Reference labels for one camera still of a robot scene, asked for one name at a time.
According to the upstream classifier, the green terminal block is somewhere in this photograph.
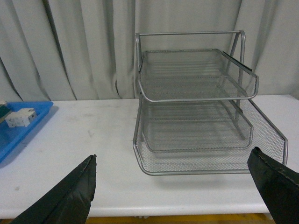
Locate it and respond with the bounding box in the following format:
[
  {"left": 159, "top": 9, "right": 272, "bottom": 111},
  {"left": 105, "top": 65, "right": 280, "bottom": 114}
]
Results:
[{"left": 0, "top": 101, "right": 12, "bottom": 123}]

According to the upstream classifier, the silver mesh three-tier rack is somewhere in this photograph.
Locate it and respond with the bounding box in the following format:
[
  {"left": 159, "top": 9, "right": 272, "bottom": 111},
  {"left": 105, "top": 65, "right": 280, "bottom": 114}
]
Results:
[{"left": 133, "top": 30, "right": 288, "bottom": 176}]

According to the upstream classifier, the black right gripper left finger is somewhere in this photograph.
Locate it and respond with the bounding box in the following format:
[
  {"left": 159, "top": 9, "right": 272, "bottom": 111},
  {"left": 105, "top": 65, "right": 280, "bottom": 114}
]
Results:
[{"left": 11, "top": 155, "right": 97, "bottom": 224}]

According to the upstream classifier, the white curtain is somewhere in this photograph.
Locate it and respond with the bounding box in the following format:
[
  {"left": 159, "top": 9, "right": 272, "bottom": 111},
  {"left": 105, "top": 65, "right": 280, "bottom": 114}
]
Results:
[{"left": 0, "top": 0, "right": 299, "bottom": 101}]

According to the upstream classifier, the blue plastic tray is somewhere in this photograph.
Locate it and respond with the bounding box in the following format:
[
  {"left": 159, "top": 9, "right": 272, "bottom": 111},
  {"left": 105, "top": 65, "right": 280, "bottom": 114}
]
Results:
[{"left": 0, "top": 101, "right": 53, "bottom": 162}]

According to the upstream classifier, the white circuit breaker block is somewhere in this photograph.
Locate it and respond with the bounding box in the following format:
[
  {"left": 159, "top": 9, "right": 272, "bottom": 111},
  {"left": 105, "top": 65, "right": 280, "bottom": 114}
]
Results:
[{"left": 5, "top": 108, "right": 37, "bottom": 128}]

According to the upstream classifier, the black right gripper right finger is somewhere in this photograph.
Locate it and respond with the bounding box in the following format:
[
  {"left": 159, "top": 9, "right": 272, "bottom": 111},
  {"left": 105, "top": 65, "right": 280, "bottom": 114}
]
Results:
[{"left": 247, "top": 147, "right": 299, "bottom": 224}]

